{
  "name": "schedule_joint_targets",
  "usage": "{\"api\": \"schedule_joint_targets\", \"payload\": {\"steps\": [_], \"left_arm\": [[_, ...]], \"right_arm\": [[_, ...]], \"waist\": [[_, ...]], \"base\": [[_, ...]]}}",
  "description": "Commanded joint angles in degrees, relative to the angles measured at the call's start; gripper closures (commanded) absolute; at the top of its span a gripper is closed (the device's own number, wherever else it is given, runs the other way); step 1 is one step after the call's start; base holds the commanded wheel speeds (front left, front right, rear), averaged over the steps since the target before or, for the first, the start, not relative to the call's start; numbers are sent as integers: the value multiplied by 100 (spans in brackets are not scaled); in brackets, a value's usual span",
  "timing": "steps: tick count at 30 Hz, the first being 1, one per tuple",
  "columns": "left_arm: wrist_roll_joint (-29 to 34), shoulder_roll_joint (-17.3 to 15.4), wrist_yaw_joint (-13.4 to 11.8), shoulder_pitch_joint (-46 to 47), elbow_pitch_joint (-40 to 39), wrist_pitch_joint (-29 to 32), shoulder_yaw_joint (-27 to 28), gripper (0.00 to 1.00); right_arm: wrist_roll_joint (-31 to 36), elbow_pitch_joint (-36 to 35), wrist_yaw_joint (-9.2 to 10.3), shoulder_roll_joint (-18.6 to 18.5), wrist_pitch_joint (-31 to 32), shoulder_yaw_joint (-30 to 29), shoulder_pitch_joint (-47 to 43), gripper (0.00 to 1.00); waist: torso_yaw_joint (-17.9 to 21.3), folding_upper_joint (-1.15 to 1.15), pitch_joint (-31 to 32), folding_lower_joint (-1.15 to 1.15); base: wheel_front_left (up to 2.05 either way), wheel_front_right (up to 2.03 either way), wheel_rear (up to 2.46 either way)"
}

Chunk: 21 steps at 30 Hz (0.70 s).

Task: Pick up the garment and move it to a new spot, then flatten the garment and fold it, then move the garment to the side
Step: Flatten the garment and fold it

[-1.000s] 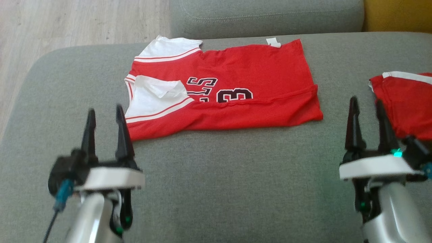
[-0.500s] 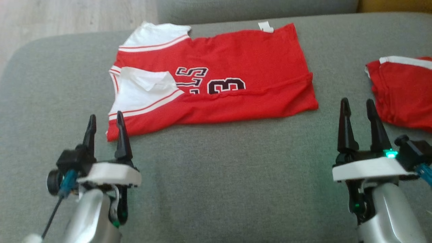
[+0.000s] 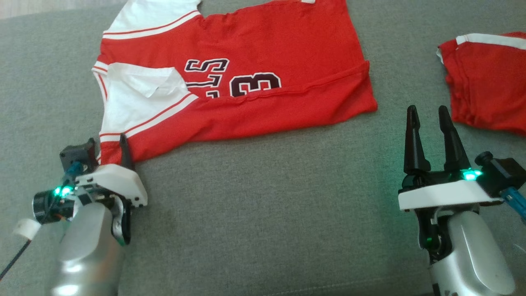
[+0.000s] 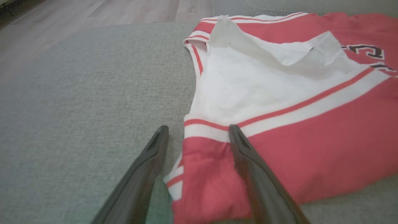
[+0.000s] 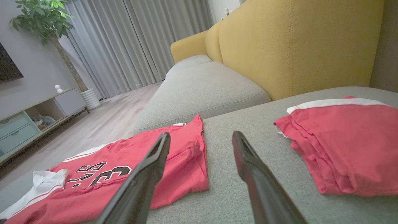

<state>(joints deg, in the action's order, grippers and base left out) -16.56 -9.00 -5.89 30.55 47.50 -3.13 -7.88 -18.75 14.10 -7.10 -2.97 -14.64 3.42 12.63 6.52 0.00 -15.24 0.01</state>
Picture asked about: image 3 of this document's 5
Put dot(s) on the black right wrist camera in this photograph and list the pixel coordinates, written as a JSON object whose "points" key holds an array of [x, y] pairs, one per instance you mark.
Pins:
{"points": [[505, 172]]}

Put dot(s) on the grey sofa seat cushion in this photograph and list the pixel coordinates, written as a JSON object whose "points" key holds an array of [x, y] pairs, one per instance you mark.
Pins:
{"points": [[263, 205]]}

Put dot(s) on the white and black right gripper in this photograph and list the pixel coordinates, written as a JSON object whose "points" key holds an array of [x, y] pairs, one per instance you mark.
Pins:
{"points": [[444, 193]]}

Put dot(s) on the red basketball shorts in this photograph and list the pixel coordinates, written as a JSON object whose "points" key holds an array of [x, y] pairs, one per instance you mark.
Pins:
{"points": [[489, 86]]}

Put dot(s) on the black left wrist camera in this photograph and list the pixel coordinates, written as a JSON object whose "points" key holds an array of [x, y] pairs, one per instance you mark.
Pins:
{"points": [[78, 152]]}

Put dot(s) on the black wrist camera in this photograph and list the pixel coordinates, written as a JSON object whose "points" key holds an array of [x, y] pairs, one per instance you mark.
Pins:
{"points": [[505, 172], [78, 152]]}

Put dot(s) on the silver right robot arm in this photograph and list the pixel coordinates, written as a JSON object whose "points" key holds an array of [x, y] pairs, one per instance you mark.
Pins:
{"points": [[468, 250]]}

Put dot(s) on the red and white basketball jersey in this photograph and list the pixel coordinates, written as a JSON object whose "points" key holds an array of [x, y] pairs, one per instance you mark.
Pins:
{"points": [[267, 49]]}

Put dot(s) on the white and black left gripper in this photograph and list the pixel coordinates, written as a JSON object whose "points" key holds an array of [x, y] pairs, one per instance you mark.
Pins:
{"points": [[119, 181]]}

